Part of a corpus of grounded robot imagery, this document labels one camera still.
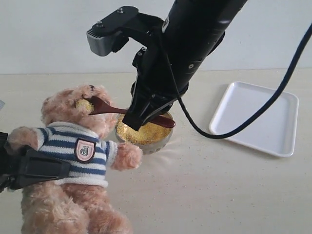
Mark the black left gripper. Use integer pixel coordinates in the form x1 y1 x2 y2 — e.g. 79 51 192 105
0 132 71 193

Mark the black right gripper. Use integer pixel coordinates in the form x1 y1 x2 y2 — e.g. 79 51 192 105
122 13 188 131

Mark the dark red wooden spoon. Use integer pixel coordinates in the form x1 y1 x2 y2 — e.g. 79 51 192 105
86 96 176 131

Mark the tan teddy bear striped shirt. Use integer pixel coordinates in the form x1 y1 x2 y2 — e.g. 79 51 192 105
6 85 143 234

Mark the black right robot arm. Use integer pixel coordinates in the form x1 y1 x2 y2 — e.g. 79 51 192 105
123 0 245 130

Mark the steel bowl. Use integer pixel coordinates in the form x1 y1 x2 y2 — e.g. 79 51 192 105
115 127 173 155

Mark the white rectangular plastic tray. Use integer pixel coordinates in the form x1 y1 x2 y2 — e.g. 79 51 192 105
209 81 299 157

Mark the black camera cable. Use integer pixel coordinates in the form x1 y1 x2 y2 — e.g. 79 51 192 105
156 23 312 139

